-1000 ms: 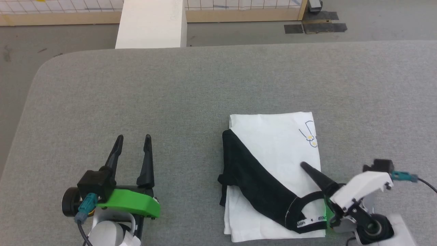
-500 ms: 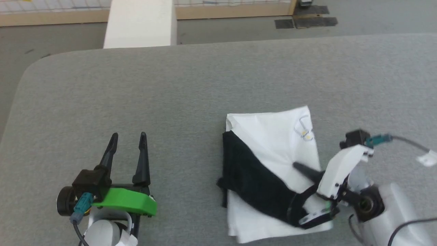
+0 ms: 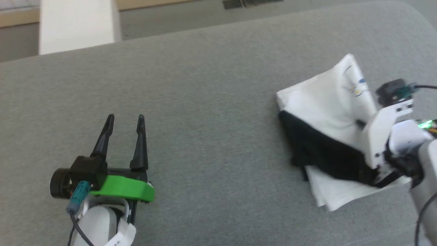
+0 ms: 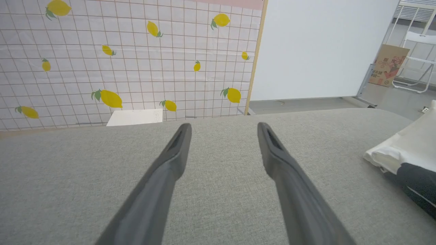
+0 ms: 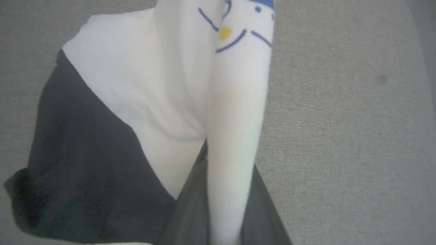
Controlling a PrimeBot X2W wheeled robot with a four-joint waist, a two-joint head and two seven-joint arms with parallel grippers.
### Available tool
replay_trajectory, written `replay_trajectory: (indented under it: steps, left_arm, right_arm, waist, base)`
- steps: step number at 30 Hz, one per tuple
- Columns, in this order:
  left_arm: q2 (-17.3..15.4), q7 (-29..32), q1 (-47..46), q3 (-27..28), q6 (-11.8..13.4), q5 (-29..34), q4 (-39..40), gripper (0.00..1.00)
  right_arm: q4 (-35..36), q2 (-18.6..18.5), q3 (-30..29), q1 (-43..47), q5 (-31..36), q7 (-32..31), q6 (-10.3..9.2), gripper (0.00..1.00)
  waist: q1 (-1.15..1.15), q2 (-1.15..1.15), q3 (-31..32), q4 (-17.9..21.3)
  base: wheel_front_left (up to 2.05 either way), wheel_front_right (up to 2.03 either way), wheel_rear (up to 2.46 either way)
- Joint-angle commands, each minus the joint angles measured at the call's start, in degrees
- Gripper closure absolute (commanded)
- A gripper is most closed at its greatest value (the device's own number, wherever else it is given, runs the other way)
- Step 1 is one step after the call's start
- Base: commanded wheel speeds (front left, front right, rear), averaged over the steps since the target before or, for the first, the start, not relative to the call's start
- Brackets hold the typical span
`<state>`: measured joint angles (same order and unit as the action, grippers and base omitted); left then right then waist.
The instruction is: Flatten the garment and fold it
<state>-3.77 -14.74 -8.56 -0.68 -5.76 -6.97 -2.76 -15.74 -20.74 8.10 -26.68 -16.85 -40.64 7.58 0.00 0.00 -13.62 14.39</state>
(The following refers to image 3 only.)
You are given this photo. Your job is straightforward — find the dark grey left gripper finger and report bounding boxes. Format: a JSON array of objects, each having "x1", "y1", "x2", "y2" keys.
[
  {"x1": 129, "y1": 114, "x2": 149, "y2": 172},
  {"x1": 90, "y1": 114, "x2": 115, "y2": 161}
]

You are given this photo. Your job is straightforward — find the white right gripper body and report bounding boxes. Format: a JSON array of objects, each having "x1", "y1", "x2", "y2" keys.
[{"x1": 362, "y1": 98, "x2": 415, "y2": 170}]

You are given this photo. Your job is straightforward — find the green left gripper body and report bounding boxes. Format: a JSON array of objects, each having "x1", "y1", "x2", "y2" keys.
[{"x1": 89, "y1": 168, "x2": 155, "y2": 204}]

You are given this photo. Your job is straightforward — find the black and white shirt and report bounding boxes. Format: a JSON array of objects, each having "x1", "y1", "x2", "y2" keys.
[{"x1": 276, "y1": 54, "x2": 412, "y2": 211}]

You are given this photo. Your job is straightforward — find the grey fabric sofa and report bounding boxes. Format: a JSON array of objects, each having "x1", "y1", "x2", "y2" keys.
[{"x1": 0, "y1": 0, "x2": 437, "y2": 246}]

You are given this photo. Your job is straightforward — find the white rectangular box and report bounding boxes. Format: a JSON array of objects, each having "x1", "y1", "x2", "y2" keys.
[{"x1": 39, "y1": 0, "x2": 122, "y2": 56}]

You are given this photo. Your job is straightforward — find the lemon print grid panel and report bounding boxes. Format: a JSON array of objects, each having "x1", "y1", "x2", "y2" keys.
[{"x1": 0, "y1": 0, "x2": 192, "y2": 28}]

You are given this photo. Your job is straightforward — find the black floor mats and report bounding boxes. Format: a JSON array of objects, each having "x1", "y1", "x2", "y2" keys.
[{"x1": 222, "y1": 0, "x2": 284, "y2": 10}]

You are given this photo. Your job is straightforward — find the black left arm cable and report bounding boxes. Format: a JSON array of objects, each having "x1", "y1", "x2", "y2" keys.
[{"x1": 66, "y1": 181, "x2": 95, "y2": 246}]

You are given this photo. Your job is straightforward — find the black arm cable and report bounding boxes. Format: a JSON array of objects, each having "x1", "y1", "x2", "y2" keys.
[
  {"x1": 66, "y1": 181, "x2": 95, "y2": 246},
  {"x1": 398, "y1": 83, "x2": 437, "y2": 98}
]

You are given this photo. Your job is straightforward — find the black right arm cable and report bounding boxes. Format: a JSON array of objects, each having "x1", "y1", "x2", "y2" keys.
[{"x1": 398, "y1": 83, "x2": 437, "y2": 98}]

